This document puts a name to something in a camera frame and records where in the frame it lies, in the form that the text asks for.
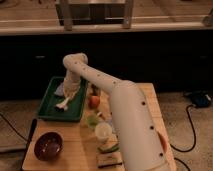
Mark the black device on floor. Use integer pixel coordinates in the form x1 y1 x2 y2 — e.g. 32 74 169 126
187 92 212 108

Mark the white cup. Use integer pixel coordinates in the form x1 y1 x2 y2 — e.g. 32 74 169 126
95 122 112 142

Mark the green cup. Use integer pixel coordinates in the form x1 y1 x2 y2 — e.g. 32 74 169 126
86 114 100 130

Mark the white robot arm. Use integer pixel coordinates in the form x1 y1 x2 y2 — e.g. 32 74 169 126
56 53 171 171

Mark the dark brush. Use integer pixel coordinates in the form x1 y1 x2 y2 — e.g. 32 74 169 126
91 84 101 96

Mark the green plastic tray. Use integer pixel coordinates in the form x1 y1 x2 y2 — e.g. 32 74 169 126
37 76 88 122

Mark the dark brown bowl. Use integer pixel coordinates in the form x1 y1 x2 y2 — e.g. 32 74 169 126
34 132 63 161

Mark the black cable left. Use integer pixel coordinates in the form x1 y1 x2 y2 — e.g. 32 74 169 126
0 113 38 148

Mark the wooden block with slot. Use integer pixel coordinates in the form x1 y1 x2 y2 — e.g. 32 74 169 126
97 154 122 168

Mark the metal frame stand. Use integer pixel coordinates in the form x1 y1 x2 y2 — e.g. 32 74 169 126
55 0 134 31

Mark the orange bowl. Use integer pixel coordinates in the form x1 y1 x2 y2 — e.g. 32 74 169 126
158 132 167 153

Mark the red tomato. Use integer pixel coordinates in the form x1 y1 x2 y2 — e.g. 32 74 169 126
88 95 100 109

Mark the black cable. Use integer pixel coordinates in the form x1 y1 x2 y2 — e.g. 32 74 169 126
170 103 213 171
0 113 38 148

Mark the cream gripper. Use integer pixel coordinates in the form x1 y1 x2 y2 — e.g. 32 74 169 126
55 71 81 111

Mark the green cucumber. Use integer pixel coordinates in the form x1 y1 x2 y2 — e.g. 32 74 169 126
97 143 119 154

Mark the black cable right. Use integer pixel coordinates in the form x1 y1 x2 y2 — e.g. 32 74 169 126
170 103 213 171

